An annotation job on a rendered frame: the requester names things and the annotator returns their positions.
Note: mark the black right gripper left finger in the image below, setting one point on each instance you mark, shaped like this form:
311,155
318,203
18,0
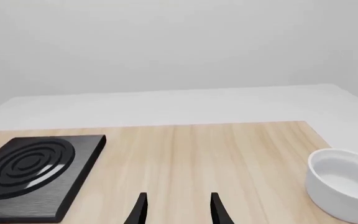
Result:
139,211

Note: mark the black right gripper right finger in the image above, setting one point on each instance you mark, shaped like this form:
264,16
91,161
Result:
220,212

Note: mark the flat black stove plate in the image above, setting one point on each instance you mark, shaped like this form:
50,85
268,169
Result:
33,172

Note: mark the white ceramic bowl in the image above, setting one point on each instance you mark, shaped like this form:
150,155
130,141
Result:
342,184

